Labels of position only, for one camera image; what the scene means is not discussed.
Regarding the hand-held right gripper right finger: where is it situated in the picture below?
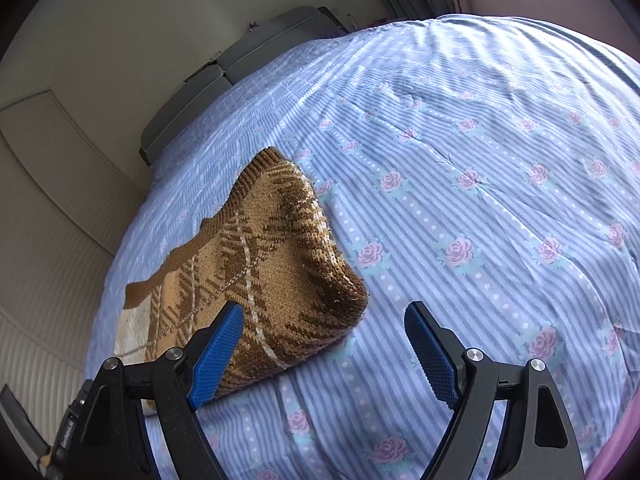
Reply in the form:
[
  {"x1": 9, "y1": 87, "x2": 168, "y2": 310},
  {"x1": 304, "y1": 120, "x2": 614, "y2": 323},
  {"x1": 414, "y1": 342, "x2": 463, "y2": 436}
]
[{"x1": 404, "y1": 301, "x2": 585, "y2": 480}]

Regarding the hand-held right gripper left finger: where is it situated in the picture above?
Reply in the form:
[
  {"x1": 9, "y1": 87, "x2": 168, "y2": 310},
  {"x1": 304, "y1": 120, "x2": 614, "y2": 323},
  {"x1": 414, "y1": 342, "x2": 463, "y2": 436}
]
[{"x1": 75, "y1": 301, "x2": 246, "y2": 480}]

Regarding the brown and cream plaid sweater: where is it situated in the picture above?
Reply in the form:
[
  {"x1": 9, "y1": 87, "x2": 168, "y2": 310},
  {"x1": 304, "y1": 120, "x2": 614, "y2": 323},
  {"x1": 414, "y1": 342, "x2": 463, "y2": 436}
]
[{"x1": 114, "y1": 146, "x2": 370, "y2": 418}]

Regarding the blue floral striped quilt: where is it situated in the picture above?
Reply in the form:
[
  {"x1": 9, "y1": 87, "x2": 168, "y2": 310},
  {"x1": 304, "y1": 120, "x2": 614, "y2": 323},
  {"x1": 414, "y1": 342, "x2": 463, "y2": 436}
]
[{"x1": 82, "y1": 12, "x2": 640, "y2": 480}]

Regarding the purple bed sheet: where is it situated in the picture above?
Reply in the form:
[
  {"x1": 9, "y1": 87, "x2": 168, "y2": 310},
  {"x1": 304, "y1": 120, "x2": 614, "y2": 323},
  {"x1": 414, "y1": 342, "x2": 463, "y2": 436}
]
[{"x1": 585, "y1": 420, "x2": 640, "y2": 480}]

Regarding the white slatted wardrobe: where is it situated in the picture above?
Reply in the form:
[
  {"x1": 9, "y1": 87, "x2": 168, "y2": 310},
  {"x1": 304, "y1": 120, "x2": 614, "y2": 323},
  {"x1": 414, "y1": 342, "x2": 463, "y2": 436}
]
[{"x1": 0, "y1": 90, "x2": 147, "y2": 461}]

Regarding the grey headboard cushion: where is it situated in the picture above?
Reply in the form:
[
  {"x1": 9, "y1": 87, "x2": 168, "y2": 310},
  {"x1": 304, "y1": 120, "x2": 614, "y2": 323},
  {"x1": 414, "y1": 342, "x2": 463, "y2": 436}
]
[
  {"x1": 139, "y1": 67, "x2": 232, "y2": 165},
  {"x1": 219, "y1": 6, "x2": 347, "y2": 87}
]

